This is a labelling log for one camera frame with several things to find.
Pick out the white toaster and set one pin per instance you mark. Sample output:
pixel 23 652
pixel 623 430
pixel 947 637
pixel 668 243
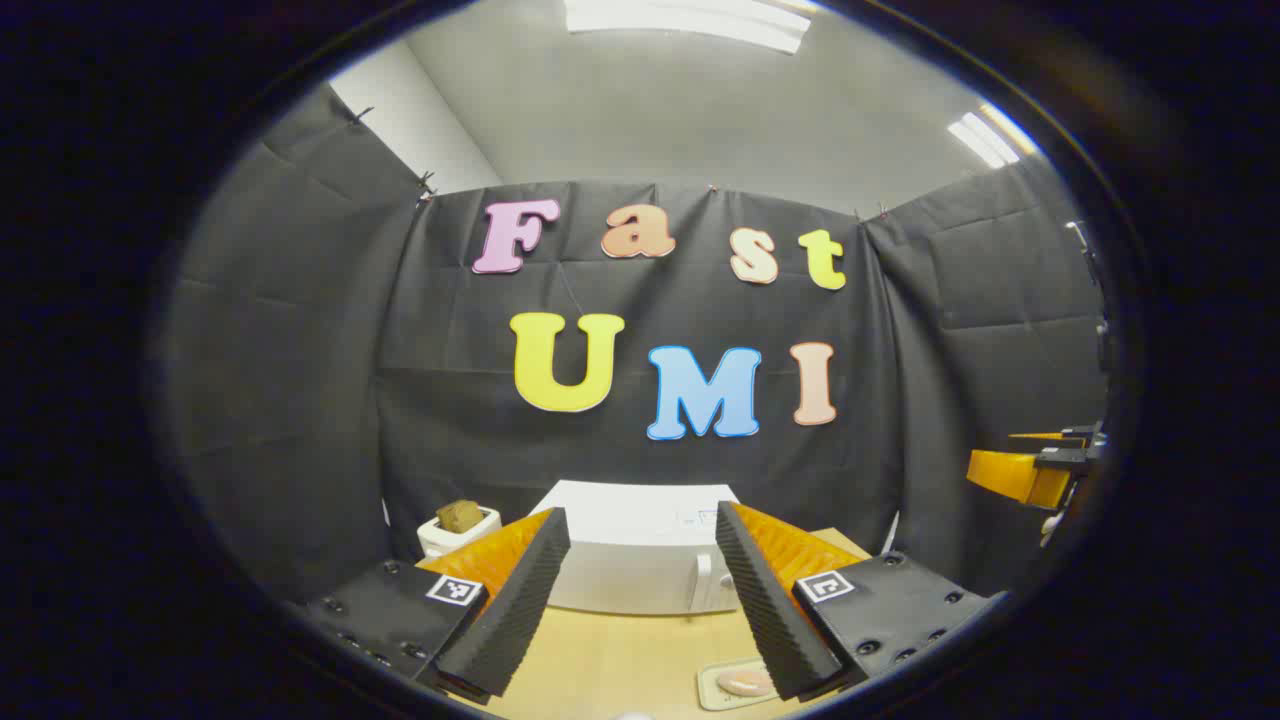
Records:
pixel 440 540

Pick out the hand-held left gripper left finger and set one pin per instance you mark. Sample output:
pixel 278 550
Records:
pixel 510 610

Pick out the white microwave oven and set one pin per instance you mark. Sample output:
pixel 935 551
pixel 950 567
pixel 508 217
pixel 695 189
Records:
pixel 640 560

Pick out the long ceiling light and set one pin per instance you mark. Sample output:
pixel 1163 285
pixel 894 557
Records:
pixel 680 20

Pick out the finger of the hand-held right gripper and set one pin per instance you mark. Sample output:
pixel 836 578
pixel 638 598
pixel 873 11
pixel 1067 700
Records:
pixel 1060 438
pixel 1010 475

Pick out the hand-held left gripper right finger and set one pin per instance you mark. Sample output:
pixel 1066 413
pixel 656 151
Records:
pixel 770 610

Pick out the ceiling light panel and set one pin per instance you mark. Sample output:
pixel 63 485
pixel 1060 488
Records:
pixel 985 138

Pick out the pale green square tray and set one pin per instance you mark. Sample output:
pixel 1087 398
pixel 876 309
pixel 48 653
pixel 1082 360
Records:
pixel 710 697

